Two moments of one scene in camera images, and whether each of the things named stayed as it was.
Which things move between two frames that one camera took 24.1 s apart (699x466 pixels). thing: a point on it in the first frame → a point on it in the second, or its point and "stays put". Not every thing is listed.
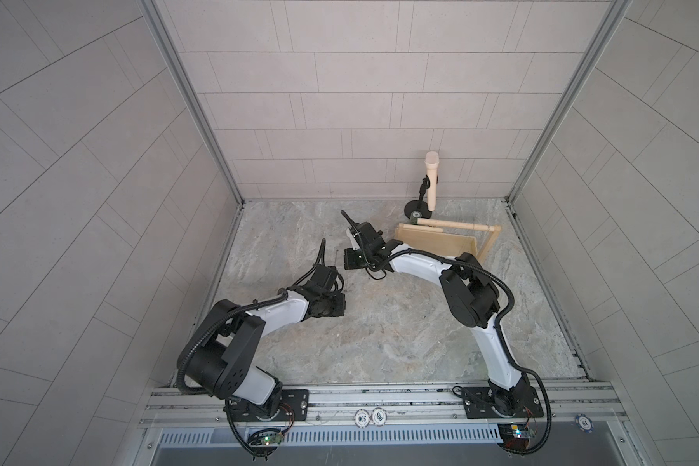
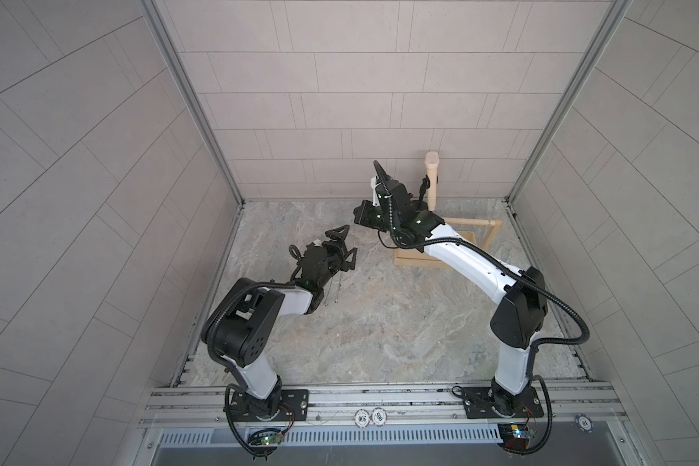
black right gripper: (350, 261) → (366, 216)
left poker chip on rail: (361, 418) stays put
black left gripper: (339, 307) → (338, 252)
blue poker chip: (584, 422) stays put
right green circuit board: (516, 436) stays put
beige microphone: (432, 160) stays put
